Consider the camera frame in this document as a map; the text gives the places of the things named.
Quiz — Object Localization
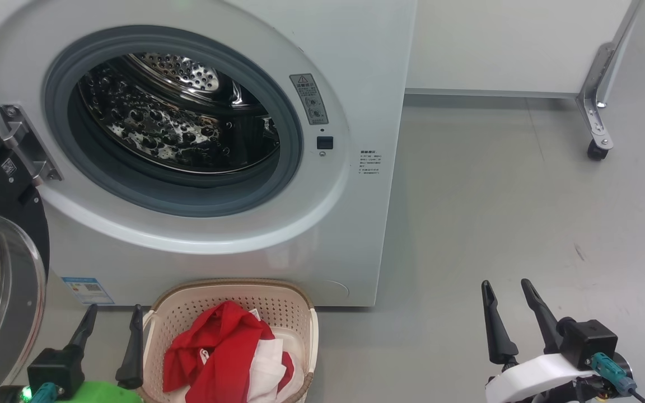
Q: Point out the camera cable teal plug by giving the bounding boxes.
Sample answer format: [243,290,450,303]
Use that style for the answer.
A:
[27,382,58,403]
[590,353,645,403]

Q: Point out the black caster wheel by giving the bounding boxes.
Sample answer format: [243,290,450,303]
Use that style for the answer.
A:
[587,139,610,162]

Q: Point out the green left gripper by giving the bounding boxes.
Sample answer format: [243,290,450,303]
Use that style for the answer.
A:
[19,304,145,403]

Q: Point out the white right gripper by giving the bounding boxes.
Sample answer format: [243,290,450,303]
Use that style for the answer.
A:
[481,278,606,403]

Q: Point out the grey warning sticker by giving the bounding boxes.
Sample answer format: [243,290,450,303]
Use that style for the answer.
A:
[290,73,329,125]

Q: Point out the silver metal frame leg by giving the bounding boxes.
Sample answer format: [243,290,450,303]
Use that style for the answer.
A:
[576,0,645,152]

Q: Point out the red and white clothes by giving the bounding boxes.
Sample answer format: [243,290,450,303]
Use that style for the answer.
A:
[162,301,305,403]

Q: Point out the white partition panel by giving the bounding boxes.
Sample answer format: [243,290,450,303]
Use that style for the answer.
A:
[406,0,634,100]

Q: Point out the cream perforated laundry basket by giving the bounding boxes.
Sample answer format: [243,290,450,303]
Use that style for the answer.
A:
[142,279,319,403]

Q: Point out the white front-load washing machine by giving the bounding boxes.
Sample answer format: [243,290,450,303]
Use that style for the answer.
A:
[0,0,417,307]

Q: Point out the small black text sticker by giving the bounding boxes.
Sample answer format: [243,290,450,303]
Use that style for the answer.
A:
[359,149,381,176]

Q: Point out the left camera cable teal plug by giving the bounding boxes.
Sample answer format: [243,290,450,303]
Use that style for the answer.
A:
[27,382,58,403]

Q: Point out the right camera cable teal plug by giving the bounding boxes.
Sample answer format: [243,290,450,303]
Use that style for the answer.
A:
[590,353,645,403]

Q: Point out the blue energy label sticker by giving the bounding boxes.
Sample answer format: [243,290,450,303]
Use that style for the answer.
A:
[62,277,115,305]

